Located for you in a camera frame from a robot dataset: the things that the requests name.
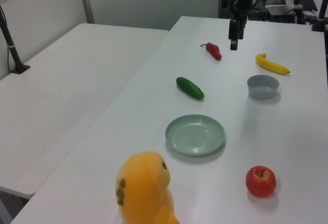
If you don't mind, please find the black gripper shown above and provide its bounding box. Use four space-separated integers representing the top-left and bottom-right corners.
227 0 254 51

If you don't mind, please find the yellow banana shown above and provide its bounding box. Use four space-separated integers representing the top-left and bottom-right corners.
255 53 292 76

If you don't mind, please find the pale green plate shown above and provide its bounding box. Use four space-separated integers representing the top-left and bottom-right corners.
165 114 227 157

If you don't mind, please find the black flat device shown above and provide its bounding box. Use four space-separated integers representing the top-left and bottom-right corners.
265 3 298 24

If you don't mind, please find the green cucumber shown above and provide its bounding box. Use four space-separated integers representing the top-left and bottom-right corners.
175 76 205 100

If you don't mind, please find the grey partition frame post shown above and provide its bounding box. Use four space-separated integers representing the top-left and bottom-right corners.
76 0 95 25

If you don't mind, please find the orange plush toy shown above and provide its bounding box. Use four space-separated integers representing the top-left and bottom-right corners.
115 151 180 224

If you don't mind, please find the red chili pepper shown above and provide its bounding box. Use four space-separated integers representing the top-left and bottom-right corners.
200 42 222 61

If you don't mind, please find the white side table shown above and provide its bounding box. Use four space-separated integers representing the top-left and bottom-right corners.
0 23 169 200

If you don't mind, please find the black camera pole with base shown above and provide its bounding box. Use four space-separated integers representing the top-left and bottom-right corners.
0 5 31 74

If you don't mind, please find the grey bowl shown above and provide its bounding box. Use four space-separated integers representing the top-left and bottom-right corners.
247 74 280 100

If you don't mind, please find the black clamped camera pole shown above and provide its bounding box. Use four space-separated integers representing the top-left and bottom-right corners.
311 0 328 32

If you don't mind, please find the red apple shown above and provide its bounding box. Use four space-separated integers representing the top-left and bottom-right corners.
245 166 277 198

